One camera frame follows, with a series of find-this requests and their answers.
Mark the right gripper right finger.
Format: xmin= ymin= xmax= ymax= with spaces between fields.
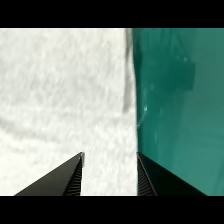
xmin=136 ymin=152 xmax=206 ymax=197

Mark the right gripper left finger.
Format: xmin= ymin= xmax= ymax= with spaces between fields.
xmin=14 ymin=151 xmax=86 ymax=197

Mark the white garment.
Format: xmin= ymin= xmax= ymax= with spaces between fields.
xmin=0 ymin=28 xmax=139 ymax=197

